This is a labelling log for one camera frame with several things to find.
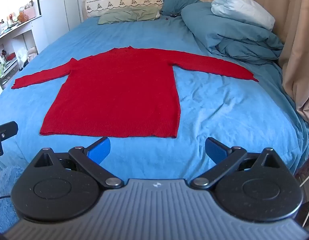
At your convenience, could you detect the teal pillow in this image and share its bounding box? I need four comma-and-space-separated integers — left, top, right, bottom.
161, 0, 202, 15

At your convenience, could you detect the beige curtain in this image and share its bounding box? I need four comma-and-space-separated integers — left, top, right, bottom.
231, 0, 309, 133

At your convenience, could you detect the blue bed sheet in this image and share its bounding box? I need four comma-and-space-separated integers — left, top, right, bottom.
0, 17, 309, 179

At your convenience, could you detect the red knit sweater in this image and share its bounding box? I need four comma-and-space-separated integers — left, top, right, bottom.
11, 45, 259, 139

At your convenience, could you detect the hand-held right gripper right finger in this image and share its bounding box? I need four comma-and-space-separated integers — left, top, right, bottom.
191, 137, 286, 190

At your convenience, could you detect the green pillow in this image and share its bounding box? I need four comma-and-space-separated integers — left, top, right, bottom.
98, 6, 160, 25

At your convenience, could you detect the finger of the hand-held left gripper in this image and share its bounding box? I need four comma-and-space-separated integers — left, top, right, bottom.
0, 121, 19, 157

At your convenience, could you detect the white shelf unit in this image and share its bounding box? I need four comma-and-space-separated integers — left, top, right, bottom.
0, 0, 77, 98

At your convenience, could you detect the white pillow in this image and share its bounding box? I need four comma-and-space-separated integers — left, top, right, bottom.
211, 0, 275, 32

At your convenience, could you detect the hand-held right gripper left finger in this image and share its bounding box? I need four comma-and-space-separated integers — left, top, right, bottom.
28, 137, 124, 189

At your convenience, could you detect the blue fluffy rug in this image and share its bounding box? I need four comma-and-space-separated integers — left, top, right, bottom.
0, 166, 25, 227

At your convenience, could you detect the pink box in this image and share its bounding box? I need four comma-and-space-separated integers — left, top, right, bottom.
24, 6, 36, 19

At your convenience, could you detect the orange stuffed toy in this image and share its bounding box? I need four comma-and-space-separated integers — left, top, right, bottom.
17, 9, 29, 23

